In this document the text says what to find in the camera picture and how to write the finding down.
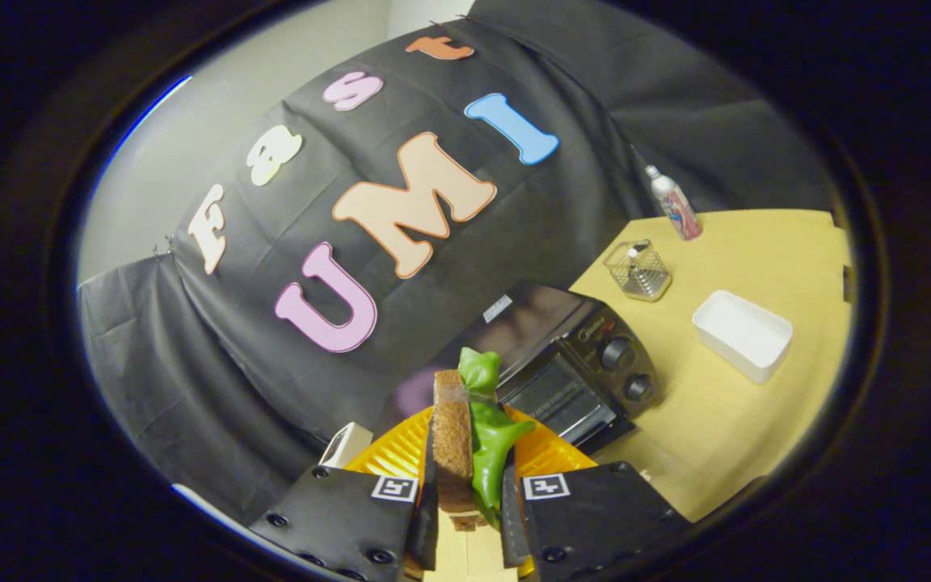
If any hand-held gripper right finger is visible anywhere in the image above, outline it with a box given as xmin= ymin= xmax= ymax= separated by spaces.
xmin=500 ymin=408 xmax=693 ymax=582

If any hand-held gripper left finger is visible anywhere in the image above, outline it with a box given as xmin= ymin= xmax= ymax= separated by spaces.
xmin=249 ymin=404 xmax=438 ymax=582

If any white rectangular container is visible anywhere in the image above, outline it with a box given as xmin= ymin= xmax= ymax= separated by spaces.
xmin=692 ymin=289 xmax=794 ymax=385

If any toy sandwich with green lettuce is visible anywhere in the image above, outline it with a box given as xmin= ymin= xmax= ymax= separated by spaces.
xmin=432 ymin=348 xmax=537 ymax=530

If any black toaster oven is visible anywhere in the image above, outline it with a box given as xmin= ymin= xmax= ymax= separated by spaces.
xmin=385 ymin=281 xmax=662 ymax=455

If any silver bottle with pink label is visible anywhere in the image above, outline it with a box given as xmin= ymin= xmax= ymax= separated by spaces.
xmin=645 ymin=165 xmax=703 ymax=242

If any black backdrop cloth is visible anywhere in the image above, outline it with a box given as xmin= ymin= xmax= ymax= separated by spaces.
xmin=78 ymin=0 xmax=838 ymax=526

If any wire mesh basket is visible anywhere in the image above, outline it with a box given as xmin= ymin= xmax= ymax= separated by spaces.
xmin=603 ymin=239 xmax=672 ymax=303

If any white slot toaster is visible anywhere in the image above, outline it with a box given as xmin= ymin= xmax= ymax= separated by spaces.
xmin=318 ymin=421 xmax=374 ymax=470

